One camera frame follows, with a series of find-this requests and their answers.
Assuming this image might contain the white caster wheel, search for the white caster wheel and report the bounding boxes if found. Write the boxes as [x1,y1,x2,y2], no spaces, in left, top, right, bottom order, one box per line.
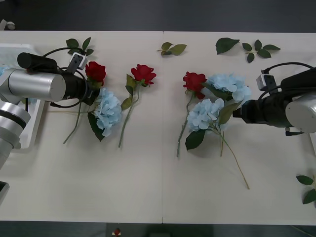
[0,19,16,32]

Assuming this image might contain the green five-leaf twig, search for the green five-leaf twig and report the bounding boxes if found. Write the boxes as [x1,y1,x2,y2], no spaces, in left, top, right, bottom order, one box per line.
[241,39,281,64]
[65,37,95,57]

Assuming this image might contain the large single green leaf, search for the large single green leaf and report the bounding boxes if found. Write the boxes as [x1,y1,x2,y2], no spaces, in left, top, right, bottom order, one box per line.
[215,37,240,55]

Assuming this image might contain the olive green leaf twig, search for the olive green leaf twig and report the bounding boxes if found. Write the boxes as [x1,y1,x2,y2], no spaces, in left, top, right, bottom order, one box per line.
[157,41,188,56]

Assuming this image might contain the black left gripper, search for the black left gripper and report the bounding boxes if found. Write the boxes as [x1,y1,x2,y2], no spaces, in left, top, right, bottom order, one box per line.
[85,80,101,106]

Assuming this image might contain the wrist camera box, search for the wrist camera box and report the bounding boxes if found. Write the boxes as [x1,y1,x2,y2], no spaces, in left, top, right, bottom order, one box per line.
[256,70,277,91]
[67,52,87,74]

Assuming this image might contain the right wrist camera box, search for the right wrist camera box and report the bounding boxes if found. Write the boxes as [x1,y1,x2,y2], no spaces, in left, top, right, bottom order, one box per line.
[256,70,277,91]

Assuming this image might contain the red rose with green stem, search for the red rose with green stem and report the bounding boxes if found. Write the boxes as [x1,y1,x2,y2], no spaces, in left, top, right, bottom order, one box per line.
[63,61,107,145]
[176,71,207,158]
[118,64,158,149]

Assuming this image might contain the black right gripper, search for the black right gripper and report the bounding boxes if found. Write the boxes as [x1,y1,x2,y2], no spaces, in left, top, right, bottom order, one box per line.
[233,98,269,125]

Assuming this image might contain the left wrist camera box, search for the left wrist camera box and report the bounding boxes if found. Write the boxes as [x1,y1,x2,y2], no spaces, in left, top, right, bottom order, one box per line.
[67,52,87,74]

